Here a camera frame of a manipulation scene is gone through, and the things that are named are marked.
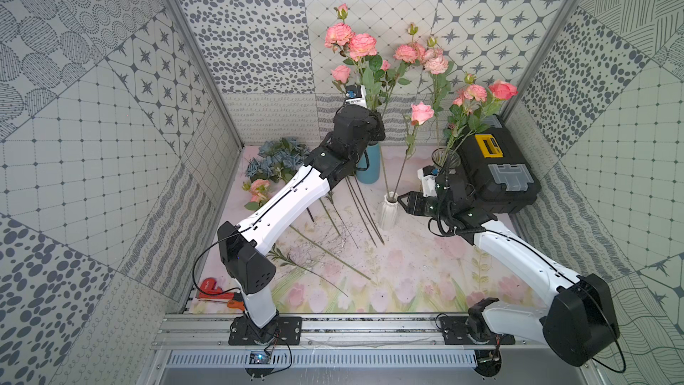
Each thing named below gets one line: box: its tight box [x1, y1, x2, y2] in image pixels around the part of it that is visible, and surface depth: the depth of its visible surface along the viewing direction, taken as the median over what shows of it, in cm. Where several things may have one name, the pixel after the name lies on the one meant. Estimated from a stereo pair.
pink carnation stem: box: [266, 243, 349, 298], surface depth 88 cm
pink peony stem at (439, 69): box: [423, 35, 455, 151], surface depth 81 cm
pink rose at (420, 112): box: [391, 101, 435, 199], surface depth 69 cm
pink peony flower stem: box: [382, 23, 427, 119], surface depth 85 cm
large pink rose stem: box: [456, 80, 519, 148], surface depth 80 cm
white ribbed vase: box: [378, 191, 399, 230], surface depth 85 cm
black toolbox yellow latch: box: [454, 114, 542, 215], surface depth 92 cm
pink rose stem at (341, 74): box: [331, 65, 351, 96], surface depth 83 cm
